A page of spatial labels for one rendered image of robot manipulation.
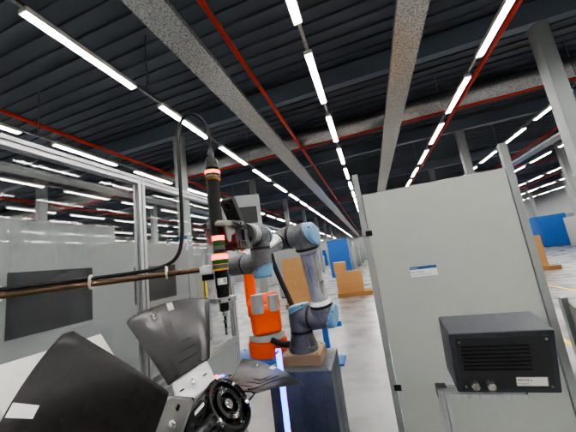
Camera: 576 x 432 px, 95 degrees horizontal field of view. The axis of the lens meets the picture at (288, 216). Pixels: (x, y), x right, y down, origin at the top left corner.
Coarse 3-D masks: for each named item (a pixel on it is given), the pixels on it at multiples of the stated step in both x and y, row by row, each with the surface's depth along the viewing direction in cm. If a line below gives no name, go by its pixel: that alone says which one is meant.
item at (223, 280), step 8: (208, 152) 77; (208, 160) 75; (216, 160) 76; (208, 168) 78; (216, 168) 78; (216, 272) 70; (224, 272) 70; (216, 280) 70; (224, 280) 70; (216, 288) 70; (224, 288) 70; (224, 296) 69; (224, 304) 69
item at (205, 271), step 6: (204, 270) 69; (210, 270) 70; (204, 276) 68; (210, 276) 69; (210, 282) 69; (210, 288) 69; (210, 294) 68; (234, 294) 73; (210, 300) 69; (216, 300) 67; (222, 300) 67; (228, 300) 68; (234, 300) 69
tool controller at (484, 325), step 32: (448, 320) 86; (480, 320) 82; (512, 320) 79; (448, 352) 83; (480, 352) 77; (512, 352) 75; (544, 352) 73; (480, 384) 78; (512, 384) 76; (544, 384) 74
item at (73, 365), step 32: (64, 352) 44; (96, 352) 47; (32, 384) 40; (64, 384) 42; (96, 384) 45; (128, 384) 48; (64, 416) 41; (96, 416) 43; (128, 416) 46; (160, 416) 50
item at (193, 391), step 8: (200, 368) 65; (208, 368) 65; (184, 376) 64; (192, 376) 64; (200, 376) 64; (208, 376) 64; (176, 384) 62; (184, 384) 62; (200, 384) 62; (176, 392) 61; (184, 392) 61; (192, 392) 61; (200, 392) 61
